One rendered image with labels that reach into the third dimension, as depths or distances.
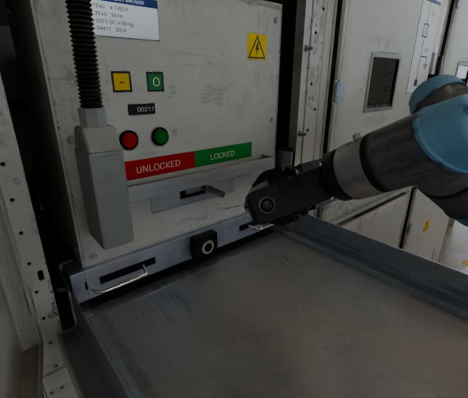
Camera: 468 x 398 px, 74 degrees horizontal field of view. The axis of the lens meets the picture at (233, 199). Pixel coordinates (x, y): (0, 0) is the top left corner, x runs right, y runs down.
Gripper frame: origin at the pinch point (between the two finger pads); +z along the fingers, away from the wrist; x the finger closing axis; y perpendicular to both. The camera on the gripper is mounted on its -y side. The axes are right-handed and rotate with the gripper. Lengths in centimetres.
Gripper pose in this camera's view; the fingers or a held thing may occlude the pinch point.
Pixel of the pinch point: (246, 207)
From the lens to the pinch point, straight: 56.2
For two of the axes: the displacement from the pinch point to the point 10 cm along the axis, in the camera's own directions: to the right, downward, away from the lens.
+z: -5.6, 2.2, 8.0
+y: 7.6, -2.3, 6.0
